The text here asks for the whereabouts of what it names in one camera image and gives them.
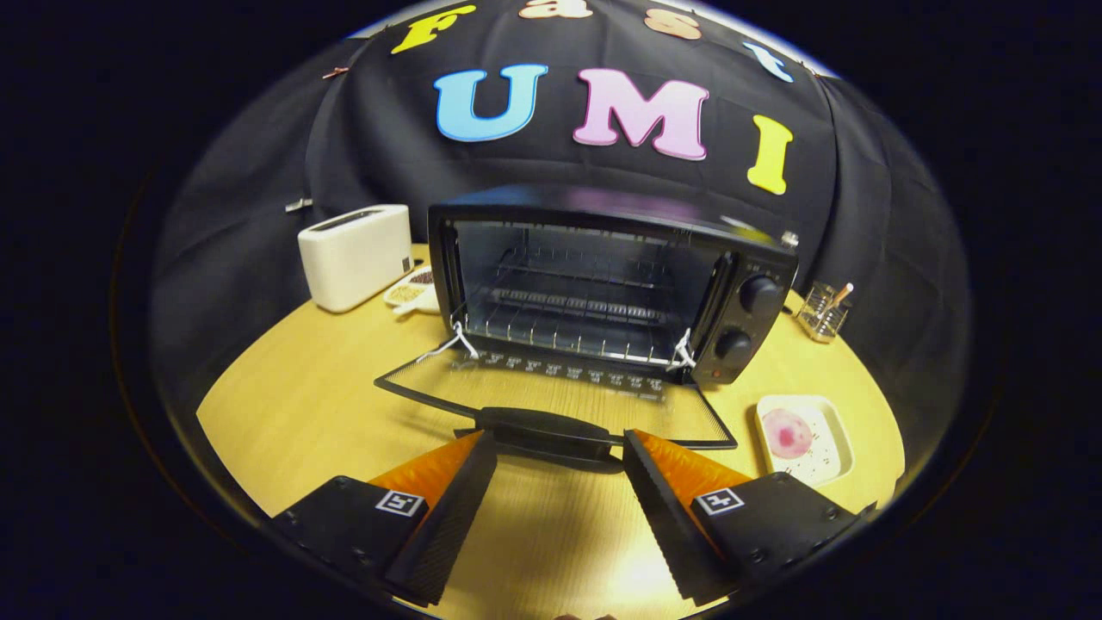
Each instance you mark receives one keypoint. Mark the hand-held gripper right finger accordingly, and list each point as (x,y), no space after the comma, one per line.
(667,525)

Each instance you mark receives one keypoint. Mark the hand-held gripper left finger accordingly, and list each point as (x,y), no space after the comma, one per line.
(456,525)

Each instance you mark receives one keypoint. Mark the pink ham slice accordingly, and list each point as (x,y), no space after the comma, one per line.
(788,433)

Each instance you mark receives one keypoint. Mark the cream food tray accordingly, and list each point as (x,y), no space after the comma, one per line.
(831,448)

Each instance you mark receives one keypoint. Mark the black toaster oven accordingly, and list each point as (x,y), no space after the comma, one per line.
(758,331)

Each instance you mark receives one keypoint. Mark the white bread toaster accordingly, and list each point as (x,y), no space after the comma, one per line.
(353,258)

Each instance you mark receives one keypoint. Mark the white dish with seeds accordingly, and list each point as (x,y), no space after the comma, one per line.
(409,293)

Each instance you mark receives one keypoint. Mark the silver clip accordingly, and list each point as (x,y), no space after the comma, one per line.
(299,205)

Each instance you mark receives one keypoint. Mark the black backdrop cloth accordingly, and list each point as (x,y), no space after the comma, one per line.
(861,215)

